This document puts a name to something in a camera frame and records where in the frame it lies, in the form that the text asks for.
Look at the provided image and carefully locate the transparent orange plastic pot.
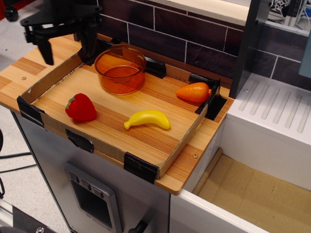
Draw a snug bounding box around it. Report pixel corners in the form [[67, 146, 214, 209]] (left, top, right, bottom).
[[94, 45, 147, 95]]

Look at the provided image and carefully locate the black floor cable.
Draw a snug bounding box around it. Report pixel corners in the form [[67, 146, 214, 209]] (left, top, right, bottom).
[[0, 152, 37, 174]]

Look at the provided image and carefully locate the orange toy carrot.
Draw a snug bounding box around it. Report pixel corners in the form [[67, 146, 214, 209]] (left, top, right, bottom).
[[175, 82, 212, 103]]

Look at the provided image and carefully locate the dark grey upright post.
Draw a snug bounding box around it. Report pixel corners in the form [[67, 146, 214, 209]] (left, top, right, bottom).
[[229, 0, 270, 99]]

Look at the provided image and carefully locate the taped cardboard fence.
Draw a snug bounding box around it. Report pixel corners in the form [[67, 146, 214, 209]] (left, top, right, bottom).
[[16, 35, 228, 185]]

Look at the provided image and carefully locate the white toy sink unit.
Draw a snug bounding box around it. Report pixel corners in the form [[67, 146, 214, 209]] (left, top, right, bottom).
[[170, 74, 311, 233]]

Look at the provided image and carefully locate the black oven knob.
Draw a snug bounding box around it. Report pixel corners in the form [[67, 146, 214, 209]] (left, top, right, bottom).
[[128, 220, 148, 233]]

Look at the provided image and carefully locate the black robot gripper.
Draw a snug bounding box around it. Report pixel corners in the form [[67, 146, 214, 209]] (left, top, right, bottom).
[[20, 0, 103, 66]]

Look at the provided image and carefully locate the grey toy oven cabinet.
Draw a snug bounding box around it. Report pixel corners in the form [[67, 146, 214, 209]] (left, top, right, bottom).
[[14, 114, 170, 233]]

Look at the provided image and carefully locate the red toy strawberry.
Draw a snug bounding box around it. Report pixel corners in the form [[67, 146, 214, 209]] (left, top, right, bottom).
[[65, 93, 97, 121]]

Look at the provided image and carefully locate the yellow toy banana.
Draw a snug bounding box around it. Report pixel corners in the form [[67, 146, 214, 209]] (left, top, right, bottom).
[[123, 110, 171, 130]]

